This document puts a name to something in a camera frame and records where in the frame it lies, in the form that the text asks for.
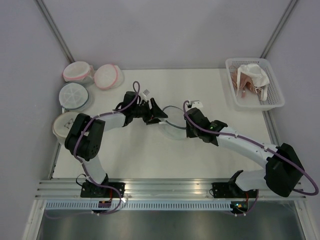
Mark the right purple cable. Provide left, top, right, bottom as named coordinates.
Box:
left=182, top=100, right=320, bottom=218

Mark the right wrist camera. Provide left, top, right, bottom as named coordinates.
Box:
left=187, top=100, right=204, bottom=109

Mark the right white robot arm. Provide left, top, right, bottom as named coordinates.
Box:
left=184, top=107, right=303, bottom=198

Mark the white slotted cable duct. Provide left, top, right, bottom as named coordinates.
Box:
left=45, top=200, right=232, bottom=211

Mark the aluminium frame post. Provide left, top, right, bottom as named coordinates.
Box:
left=34, top=0, right=75, bottom=64
left=260, top=0, right=300, bottom=59

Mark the pink bra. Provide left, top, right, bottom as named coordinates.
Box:
left=230, top=69, right=258, bottom=98

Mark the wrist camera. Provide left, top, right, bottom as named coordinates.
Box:
left=187, top=100, right=204, bottom=109
left=141, top=89, right=150, bottom=100

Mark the purple cable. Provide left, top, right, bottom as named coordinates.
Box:
left=44, top=81, right=141, bottom=220
left=182, top=100, right=320, bottom=218

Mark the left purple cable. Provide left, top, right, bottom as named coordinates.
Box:
left=44, top=81, right=141, bottom=220

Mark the white plastic basket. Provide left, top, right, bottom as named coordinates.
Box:
left=225, top=57, right=285, bottom=111

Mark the left aluminium frame post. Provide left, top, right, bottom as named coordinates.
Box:
left=34, top=0, right=75, bottom=64

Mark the pink-trimmed laundry bag tilted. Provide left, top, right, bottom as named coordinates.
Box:
left=94, top=64, right=125, bottom=90

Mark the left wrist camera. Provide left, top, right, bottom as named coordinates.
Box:
left=141, top=89, right=150, bottom=100

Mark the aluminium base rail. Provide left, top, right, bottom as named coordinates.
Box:
left=34, top=177, right=307, bottom=200

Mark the blue-trimmed mesh laundry bag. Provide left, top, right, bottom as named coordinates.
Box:
left=159, top=105, right=187, bottom=140

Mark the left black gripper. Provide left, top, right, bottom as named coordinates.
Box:
left=131, top=98, right=168, bottom=126

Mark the beige-trimmed round laundry bag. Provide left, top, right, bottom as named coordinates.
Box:
left=52, top=111, right=79, bottom=145

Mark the blue-trimmed round laundry bag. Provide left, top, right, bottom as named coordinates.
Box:
left=58, top=82, right=94, bottom=113

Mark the right aluminium frame post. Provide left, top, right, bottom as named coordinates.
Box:
left=260, top=0, right=300, bottom=59

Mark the pink-trimmed laundry bag upright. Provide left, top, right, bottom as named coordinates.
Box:
left=62, top=61, right=94, bottom=85

